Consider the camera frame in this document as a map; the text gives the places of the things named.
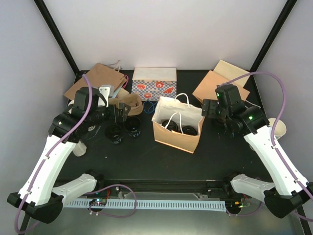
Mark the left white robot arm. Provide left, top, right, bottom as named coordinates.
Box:
left=7, top=87, right=130, bottom=224

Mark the blue slotted cable duct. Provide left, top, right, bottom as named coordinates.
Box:
left=65, top=198, right=226, bottom=212

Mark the bundle of wrapped straws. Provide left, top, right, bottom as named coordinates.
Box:
left=72, top=140, right=87, bottom=157

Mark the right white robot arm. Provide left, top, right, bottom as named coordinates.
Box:
left=202, top=84, right=313, bottom=218

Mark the stack of paper cups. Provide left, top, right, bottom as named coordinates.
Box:
left=68, top=100, right=74, bottom=114
left=268, top=118, right=287, bottom=140

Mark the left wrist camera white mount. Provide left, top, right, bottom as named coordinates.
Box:
left=98, top=85, right=114, bottom=107

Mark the black frame post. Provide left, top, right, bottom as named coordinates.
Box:
left=34, top=0, right=80, bottom=75
left=249, top=0, right=298, bottom=73

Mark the left black frame post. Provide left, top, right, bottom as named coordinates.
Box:
left=34, top=0, right=80, bottom=75

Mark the tan flat paper bag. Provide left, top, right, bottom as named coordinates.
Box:
left=213, top=60, right=248, bottom=85

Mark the brown flat paper bag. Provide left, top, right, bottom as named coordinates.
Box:
left=64, top=63, right=127, bottom=100

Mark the purple cable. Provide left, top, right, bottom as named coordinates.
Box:
left=14, top=74, right=137, bottom=235
left=226, top=71, right=313, bottom=222

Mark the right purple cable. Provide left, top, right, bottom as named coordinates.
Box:
left=226, top=71, right=313, bottom=222

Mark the orange kraft paper bag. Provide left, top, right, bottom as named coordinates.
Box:
left=152, top=93, right=204, bottom=153

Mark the orange flat bag right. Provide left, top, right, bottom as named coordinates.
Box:
left=192, top=70, right=251, bottom=103

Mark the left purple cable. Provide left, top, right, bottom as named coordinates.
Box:
left=14, top=74, right=137, bottom=235

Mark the right black frame post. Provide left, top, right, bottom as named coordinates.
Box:
left=249, top=0, right=298, bottom=73

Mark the right stack of paper cups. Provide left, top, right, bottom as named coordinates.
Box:
left=268, top=118, right=287, bottom=140

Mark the stack of pulp cup carriers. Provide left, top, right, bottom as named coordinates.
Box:
left=109, top=93, right=143, bottom=116

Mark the checkered printed paper bag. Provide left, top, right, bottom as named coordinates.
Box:
left=132, top=67, right=177, bottom=102

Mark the left stack of paper cups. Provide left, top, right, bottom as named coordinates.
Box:
left=68, top=100, right=74, bottom=114

